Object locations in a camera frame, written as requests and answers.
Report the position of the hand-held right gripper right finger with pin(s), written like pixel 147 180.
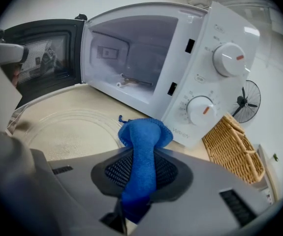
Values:
pixel 200 193

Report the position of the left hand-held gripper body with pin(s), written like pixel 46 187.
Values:
pixel 6 53

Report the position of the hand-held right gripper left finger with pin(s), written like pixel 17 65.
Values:
pixel 77 193

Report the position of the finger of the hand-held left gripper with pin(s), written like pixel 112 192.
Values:
pixel 1 90

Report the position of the clear glass microwave turntable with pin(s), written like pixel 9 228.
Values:
pixel 70 136

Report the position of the blue cloth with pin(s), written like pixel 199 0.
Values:
pixel 141 156

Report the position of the white microwave oven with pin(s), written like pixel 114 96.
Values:
pixel 225 21

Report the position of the wicker basket organizer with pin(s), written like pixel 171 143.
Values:
pixel 229 146

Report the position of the wooden desk white legs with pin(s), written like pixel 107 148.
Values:
pixel 269 176

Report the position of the small potted plant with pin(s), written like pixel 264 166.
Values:
pixel 275 157

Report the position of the black standing fan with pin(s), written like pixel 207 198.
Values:
pixel 244 104

